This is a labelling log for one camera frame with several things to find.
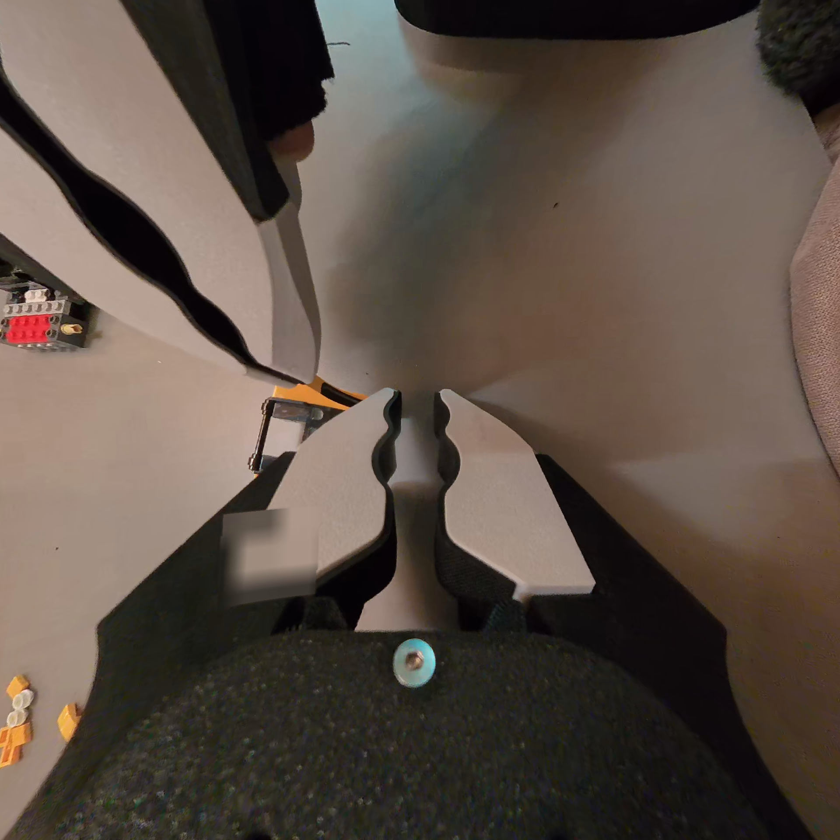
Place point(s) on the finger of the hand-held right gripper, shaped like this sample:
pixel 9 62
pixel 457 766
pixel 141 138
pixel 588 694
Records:
pixel 79 243
pixel 131 118

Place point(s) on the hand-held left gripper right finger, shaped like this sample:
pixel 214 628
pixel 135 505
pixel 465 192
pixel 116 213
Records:
pixel 499 512

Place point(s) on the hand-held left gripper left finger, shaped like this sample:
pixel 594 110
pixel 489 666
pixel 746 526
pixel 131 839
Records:
pixel 341 472

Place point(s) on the orange lego roof assembly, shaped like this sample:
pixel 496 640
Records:
pixel 292 392

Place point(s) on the orange and black lego car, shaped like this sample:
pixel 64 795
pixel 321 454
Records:
pixel 29 328

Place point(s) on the small orange lego pieces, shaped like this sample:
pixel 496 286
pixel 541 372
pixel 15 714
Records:
pixel 69 722

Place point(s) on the person's right hand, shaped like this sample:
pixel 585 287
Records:
pixel 294 143

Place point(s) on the dark rounded object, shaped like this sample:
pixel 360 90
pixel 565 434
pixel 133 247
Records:
pixel 558 16

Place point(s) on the grey cloth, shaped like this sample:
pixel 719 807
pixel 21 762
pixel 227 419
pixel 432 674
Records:
pixel 820 295

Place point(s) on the dark fuzzy cloth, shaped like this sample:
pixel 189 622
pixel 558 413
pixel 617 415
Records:
pixel 800 46

